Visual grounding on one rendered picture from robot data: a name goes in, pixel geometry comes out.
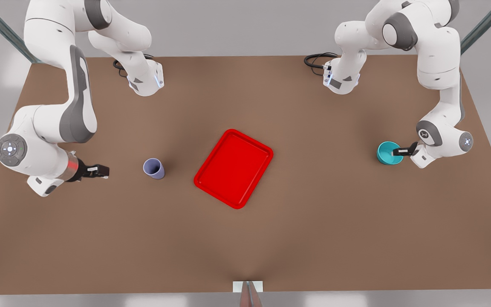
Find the teal bowl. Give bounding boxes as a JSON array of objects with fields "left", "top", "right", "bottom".
[{"left": 377, "top": 141, "right": 404, "bottom": 165}]

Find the lavender cup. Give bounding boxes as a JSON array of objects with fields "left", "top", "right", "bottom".
[{"left": 143, "top": 158, "right": 165, "bottom": 180}]

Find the red rectangular tray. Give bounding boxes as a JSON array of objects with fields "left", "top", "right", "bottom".
[{"left": 194, "top": 129, "right": 274, "bottom": 210}]

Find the black cable loop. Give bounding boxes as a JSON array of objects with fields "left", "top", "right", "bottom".
[
  {"left": 304, "top": 52, "right": 340, "bottom": 77},
  {"left": 113, "top": 54, "right": 154, "bottom": 78}
]

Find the silver frame post with foot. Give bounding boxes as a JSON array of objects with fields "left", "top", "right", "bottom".
[{"left": 233, "top": 281, "right": 264, "bottom": 307}]

